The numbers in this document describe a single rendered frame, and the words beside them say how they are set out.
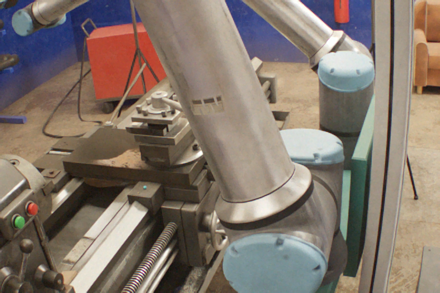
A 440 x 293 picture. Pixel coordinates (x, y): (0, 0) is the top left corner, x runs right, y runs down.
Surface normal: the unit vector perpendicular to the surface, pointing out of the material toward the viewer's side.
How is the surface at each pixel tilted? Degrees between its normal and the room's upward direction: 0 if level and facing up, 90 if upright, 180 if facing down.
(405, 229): 0
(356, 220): 90
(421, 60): 90
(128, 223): 36
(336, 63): 5
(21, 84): 90
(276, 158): 73
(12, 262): 90
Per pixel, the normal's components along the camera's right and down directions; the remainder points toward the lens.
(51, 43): 0.94, 0.07
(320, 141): -0.07, -0.92
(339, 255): 0.67, -0.07
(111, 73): 0.01, 0.46
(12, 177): 0.60, -0.57
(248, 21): -0.33, 0.47
